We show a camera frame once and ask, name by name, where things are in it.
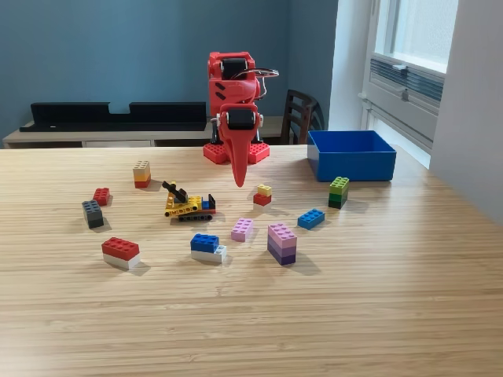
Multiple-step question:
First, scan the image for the tan yellow red brick stack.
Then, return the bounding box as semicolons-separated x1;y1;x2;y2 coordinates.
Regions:
132;159;152;189

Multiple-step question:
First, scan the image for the yellow toy digger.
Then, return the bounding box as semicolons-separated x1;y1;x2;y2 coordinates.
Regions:
161;180;218;223

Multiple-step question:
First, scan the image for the yellow red white brick stack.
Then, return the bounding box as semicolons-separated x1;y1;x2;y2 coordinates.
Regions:
252;184;273;215

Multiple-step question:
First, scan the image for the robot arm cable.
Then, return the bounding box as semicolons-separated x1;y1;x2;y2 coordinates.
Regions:
231;67;281;99

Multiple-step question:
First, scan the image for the red and white brick stack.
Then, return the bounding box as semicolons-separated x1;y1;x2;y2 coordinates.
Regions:
101;236;141;271

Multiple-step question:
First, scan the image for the dark wooden chair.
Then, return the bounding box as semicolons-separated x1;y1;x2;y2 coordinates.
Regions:
279;89;325;145

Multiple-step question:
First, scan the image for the green brick stack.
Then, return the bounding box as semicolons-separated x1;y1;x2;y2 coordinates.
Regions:
328;176;351;210

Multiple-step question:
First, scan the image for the pink and purple brick stack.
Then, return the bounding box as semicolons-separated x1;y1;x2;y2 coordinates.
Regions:
266;222;298;267

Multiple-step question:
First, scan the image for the grey and dark brick stack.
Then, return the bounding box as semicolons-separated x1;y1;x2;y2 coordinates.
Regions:
81;199;105;230

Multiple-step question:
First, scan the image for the blue and white brick stack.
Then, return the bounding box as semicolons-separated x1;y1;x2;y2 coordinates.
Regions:
190;232;228;264

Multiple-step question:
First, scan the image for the grey window vent grille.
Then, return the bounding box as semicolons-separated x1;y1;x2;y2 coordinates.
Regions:
369;57;446;104

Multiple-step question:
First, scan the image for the small red brick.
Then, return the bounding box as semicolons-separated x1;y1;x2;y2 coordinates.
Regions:
92;187;112;207

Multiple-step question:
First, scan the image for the pale wooden sideboard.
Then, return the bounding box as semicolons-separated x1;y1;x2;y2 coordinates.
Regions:
2;115;294;149

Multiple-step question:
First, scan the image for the white window frame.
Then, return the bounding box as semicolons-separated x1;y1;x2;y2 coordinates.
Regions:
359;0;460;152

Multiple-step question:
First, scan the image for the blue plastic bin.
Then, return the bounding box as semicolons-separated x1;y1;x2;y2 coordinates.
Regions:
307;130;398;183

